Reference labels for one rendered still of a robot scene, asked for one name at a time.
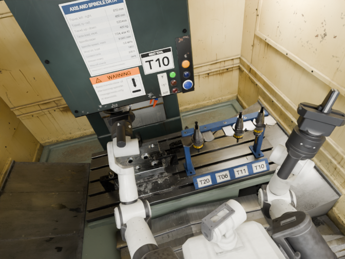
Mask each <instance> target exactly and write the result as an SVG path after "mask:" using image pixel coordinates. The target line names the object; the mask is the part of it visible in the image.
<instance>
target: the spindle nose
mask: <svg viewBox="0 0 345 259"><path fill-rule="evenodd" d="M132 106H133V104H131V105H127V106H122V107H118V108H114V109H110V110H106V111H103V112H104V113H105V114H108V115H117V114H121V113H123V112H125V111H127V110H129V109H130V108H131V107H132Z"/></svg>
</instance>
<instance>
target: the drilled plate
mask: <svg viewBox="0 0 345 259"><path fill-rule="evenodd" d="M154 146H155V147H154ZM141 147H142V148H139V151H140V153H139V154H137V155H130V156H123V157H116V161H117V162H118V163H120V164H121V165H123V166H129V165H132V166H133V168H134V173H135V179H138V178H142V177H146V176H150V175H154V174H157V173H162V172H164V166H163V162H162V159H161V160H157V161H158V162H157V161H155V160H156V159H155V160H154V159H153V158H154V157H155V156H157V155H158V154H160V148H159V144H158V140H155V141H151V142H147V143H143V144H142V145H141ZM149 155H150V156H149ZM134 158H135V160H134ZM151 162H152V165H151Z"/></svg>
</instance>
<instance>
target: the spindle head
mask: <svg viewBox="0 0 345 259"><path fill-rule="evenodd" d="M75 1H79V0H4V2H5V3H6V5H7V6H8V8H9V10H10V11H11V13H12V15H13V16H14V18H15V20H16V21H17V23H18V25H19V26H20V28H21V30H22V31H23V33H24V35H25V36H26V38H27V40H28V41H29V43H30V44H31V46H32V48H33V49H34V51H35V53H36V54H37V56H38V58H39V59H40V61H41V63H42V64H43V65H44V67H45V69H46V70H47V72H48V74H49V75H50V77H51V79H52V80H53V82H54V84H55V85H56V87H57V89H58V90H59V92H60V94H61V95H62V97H63V98H64V100H65V102H66V103H67V105H68V107H69V108H70V110H71V112H72V113H73V115H74V116H75V118H77V117H81V116H85V115H90V114H94V113H98V112H103V111H106V110H110V109H114V108H118V107H122V106H127V105H131V104H135V103H140V102H144V101H148V100H152V99H156V98H160V97H165V96H169V95H173V93H172V92H171V89H172V88H173V87H177V88H178V89H179V91H178V93H182V86H181V78H180V70H179V62H178V54H177V46H176V38H179V37H182V36H186V35H190V44H191V31H190V18H189V4H188V0H125V3H126V7H127V11H128V15H129V18H130V22H131V26H132V30H133V34H134V37H135V41H136V45H137V49H138V53H139V56H140V54H141V53H146V52H150V51H155V50H159V49H163V48H168V47H171V50H172V57H173V62H174V68H171V69H167V70H162V71H158V72H153V73H149V74H146V75H145V72H144V68H143V64H142V60H141V56H140V60H141V65H139V66H135V67H130V68H125V69H121V70H117V71H112V72H108V73H104V74H101V75H96V76H91V75H90V72H89V70H88V68H87V66H86V64H85V61H84V59H83V57H82V55H81V53H80V50H79V48H78V46H77V44H76V42H75V40H74V37H73V35H72V33H71V31H70V29H69V26H68V24H67V22H66V20H65V18H64V16H63V13H62V11H61V9H60V7H59V5H60V4H65V3H69V2H75ZM191 57H192V64H193V51H192V44H191ZM136 67H138V68H139V72H140V76H141V79H142V83H143V87H144V90H145V95H141V96H137V97H133V98H129V99H125V100H120V101H116V102H112V103H107V104H103V105H102V104H101V101H100V99H99V97H98V95H97V93H96V91H95V89H94V87H93V84H92V82H91V80H90V78H93V77H97V76H102V75H106V74H109V73H113V72H118V71H122V70H127V69H131V68H136ZM172 70H173V71H175V72H176V73H177V75H176V77H175V78H170V77H169V75H168V74H169V72H170V71H172ZM162 73H166V75H167V80H168V86H169V92H170V94H169V95H165V96H162V94H161V90H160V84H159V80H158V75H159V74H162ZM193 76H194V65H193ZM172 79H176V80H177V81H178V84H177V85H176V86H171V85H170V81H171V80H172ZM194 86H195V78H194Z"/></svg>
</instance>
